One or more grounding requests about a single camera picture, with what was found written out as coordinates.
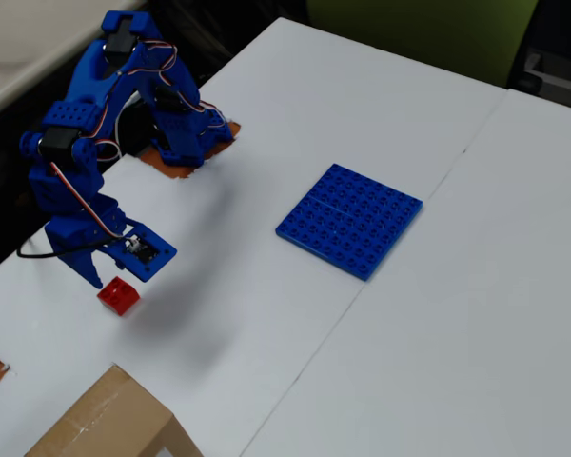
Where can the blue gripper black motor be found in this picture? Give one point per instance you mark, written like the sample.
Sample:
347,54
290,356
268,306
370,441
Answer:
82,233

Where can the red 2x2 toy block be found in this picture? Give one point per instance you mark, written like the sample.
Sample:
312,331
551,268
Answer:
118,296

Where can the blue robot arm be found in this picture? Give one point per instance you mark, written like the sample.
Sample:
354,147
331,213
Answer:
90,71

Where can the white foam board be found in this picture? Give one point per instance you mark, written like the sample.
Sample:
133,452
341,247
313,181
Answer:
457,333
219,309

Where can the brown cardboard box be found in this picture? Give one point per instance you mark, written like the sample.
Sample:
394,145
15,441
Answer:
114,419

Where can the white desk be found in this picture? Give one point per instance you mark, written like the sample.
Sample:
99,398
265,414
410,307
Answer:
28,47

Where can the blue 8x8 studded plate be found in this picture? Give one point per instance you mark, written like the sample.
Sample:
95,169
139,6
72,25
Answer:
349,221

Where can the olive green chair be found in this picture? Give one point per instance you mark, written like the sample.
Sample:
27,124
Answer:
419,33

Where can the grey box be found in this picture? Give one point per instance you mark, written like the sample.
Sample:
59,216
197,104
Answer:
552,76

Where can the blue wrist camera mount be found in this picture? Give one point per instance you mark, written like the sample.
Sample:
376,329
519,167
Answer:
147,252

